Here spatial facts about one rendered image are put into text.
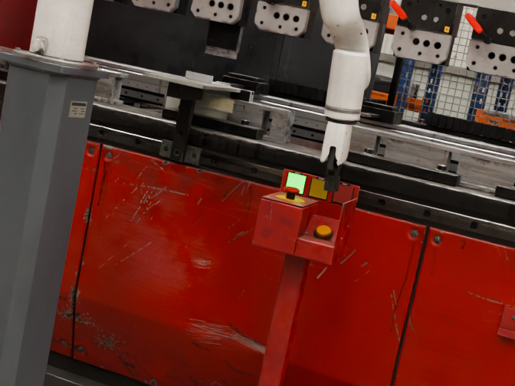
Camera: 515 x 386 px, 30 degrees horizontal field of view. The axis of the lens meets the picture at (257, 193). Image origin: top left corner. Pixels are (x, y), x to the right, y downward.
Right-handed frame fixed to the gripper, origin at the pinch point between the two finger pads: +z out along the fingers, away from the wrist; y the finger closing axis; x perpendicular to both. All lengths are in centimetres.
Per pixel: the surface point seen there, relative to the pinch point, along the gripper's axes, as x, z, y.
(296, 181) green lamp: -10.7, 3.7, -10.2
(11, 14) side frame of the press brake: -129, -19, -71
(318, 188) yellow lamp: -5.0, 4.5, -9.9
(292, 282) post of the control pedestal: -5.4, 25.8, 2.8
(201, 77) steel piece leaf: -48, -14, -36
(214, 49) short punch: -49, -21, -47
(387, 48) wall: -63, 9, -480
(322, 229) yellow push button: -0.7, 11.9, -0.4
